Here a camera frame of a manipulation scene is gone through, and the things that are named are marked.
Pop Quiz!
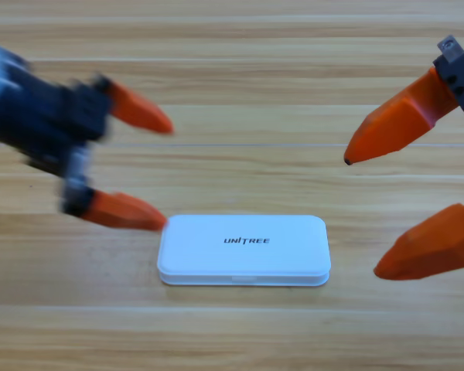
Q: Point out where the white Unitree pencil case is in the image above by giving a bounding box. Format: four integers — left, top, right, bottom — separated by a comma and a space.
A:
156, 214, 332, 288

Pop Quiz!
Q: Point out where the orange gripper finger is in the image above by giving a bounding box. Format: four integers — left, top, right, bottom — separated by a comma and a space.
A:
372, 199, 464, 281

